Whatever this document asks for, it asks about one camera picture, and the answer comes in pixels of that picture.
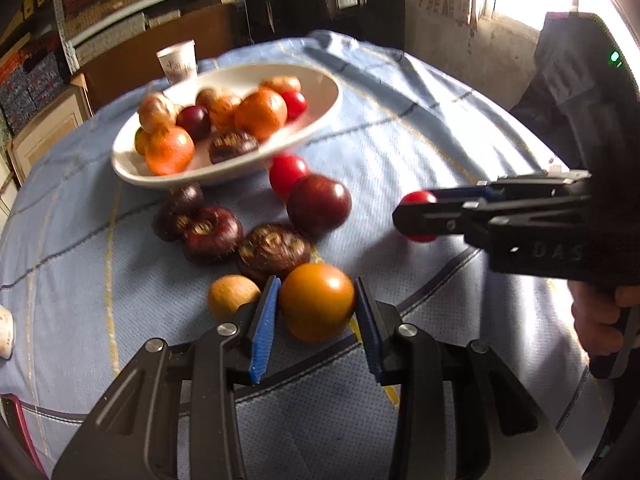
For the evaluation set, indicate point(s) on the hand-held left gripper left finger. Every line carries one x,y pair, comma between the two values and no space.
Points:
265,330

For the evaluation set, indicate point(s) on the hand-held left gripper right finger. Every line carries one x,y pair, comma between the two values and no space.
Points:
369,330

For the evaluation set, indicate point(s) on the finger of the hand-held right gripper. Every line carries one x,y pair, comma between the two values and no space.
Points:
430,217
470,192

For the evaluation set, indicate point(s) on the yellow-orange round fruit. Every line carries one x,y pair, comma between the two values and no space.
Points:
316,300

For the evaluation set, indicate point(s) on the white shallow bowl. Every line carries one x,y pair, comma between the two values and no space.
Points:
320,85

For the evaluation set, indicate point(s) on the person's right hand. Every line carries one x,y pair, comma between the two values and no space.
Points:
595,315

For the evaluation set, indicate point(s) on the dark water chestnut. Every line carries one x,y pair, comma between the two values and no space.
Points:
186,196
167,225
232,146
270,250
212,232

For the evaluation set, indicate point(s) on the black cushion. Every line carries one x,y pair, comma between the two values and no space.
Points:
530,125

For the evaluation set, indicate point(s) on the light blue quilted blanket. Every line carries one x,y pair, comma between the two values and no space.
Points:
400,125

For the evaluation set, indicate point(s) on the orange tangerine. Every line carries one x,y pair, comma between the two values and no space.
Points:
260,112
169,150

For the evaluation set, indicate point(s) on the black panel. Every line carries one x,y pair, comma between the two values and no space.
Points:
325,15

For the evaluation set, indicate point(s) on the white drink can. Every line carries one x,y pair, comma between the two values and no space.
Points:
5,332

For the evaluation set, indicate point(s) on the pink flat object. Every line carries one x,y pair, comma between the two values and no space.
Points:
20,430

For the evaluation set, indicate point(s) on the white paper cup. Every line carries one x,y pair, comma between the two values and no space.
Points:
177,62

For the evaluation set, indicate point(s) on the beige framed board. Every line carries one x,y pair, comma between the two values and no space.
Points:
45,130

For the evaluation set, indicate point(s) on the brown wooden board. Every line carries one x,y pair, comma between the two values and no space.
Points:
150,55

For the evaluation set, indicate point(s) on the stack of blue patterned boxes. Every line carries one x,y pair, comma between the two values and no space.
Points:
30,85

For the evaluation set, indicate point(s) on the metal shelf rack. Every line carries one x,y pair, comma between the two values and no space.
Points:
150,2

